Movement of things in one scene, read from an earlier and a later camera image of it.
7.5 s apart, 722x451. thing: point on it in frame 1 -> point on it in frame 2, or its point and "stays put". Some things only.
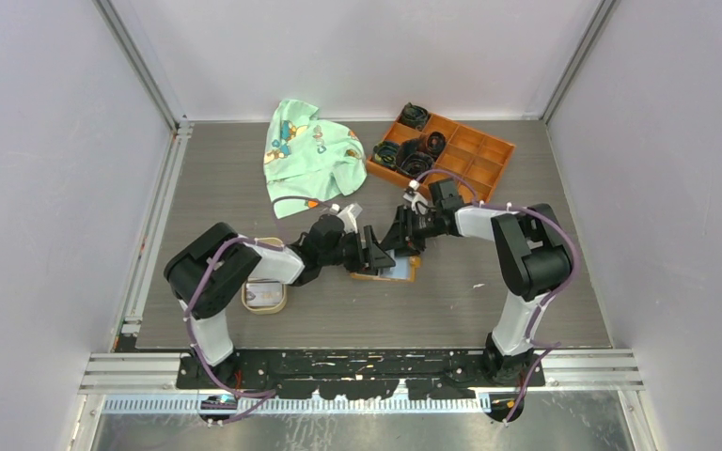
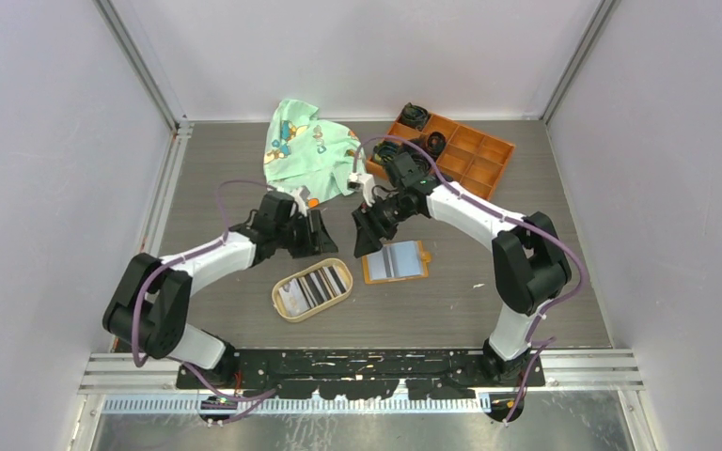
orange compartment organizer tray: (476, 157) stays put
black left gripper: (372, 257) -> (316, 241)
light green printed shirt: (310, 157) stays put
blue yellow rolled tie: (385, 152) stays put
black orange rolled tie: (435, 143) stays put
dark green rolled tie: (414, 116) stays put
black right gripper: (404, 241) -> (370, 229)
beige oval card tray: (255, 310) -> (300, 296)
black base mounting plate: (363, 375) stays put
